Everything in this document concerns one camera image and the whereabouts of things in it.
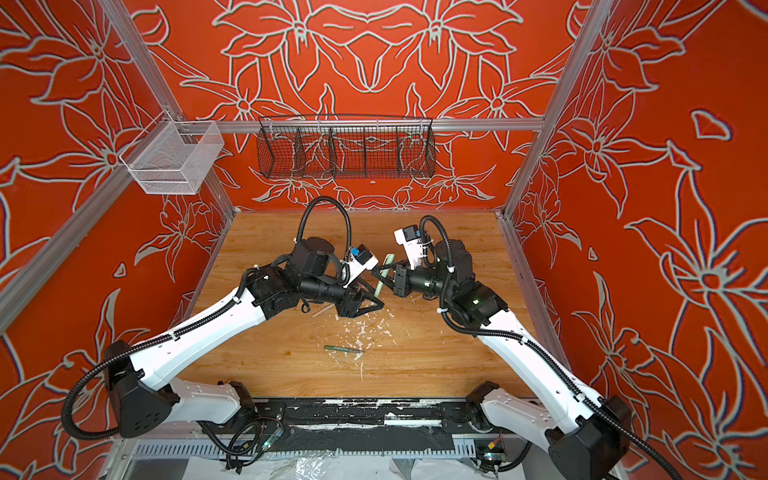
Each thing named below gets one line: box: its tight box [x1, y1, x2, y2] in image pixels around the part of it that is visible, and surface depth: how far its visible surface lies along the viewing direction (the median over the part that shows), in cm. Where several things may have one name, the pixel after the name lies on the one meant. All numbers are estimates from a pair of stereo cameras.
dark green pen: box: [324, 345, 364, 353], surface depth 85 cm
